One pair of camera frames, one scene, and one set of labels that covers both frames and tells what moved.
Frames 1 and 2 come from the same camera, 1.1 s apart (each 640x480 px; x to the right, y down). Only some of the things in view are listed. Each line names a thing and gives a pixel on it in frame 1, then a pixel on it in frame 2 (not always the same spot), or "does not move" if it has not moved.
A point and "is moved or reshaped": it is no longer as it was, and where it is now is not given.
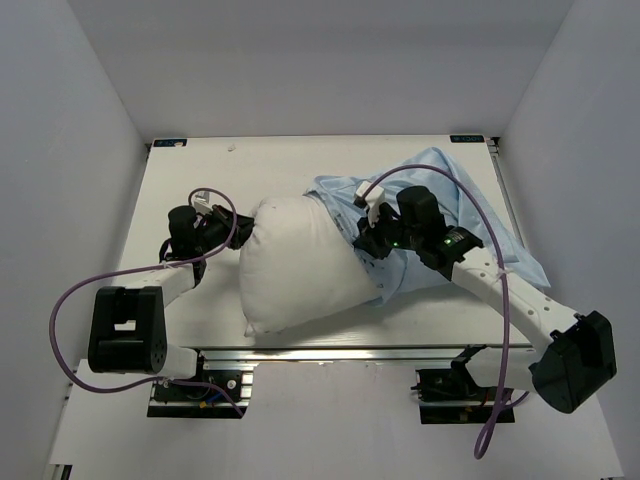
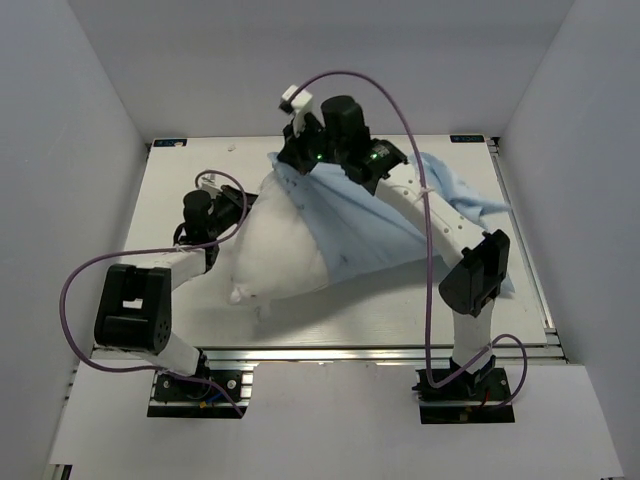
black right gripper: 368,240 -> 292,150
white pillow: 297,268 is moved or reshaped
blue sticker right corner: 477,138 does not move
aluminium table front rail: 194,355 does not move
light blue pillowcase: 403,273 is moved or reshaped
